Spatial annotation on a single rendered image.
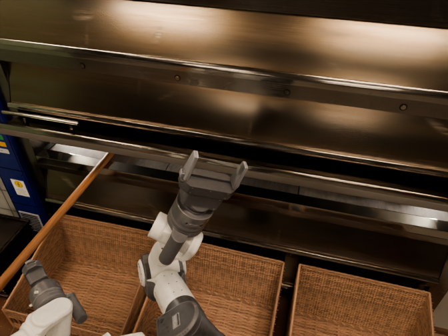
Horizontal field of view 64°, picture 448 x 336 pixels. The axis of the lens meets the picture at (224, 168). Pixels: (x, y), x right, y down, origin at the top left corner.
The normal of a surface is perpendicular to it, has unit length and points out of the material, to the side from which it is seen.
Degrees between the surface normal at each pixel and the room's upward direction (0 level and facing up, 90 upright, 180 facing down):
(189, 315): 34
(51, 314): 18
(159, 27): 70
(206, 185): 23
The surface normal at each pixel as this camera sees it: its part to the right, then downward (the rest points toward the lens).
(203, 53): -0.22, 0.29
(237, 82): -0.25, 0.60
